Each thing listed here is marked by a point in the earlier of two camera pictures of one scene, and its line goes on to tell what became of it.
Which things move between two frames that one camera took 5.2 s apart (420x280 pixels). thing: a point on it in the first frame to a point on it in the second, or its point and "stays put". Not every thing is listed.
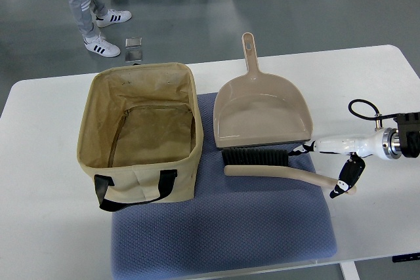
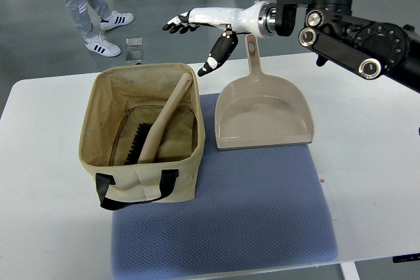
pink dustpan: (257, 108) stays put
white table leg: (349, 270) stays put
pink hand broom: (270, 162) to (141, 147)
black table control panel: (408, 257) stays put
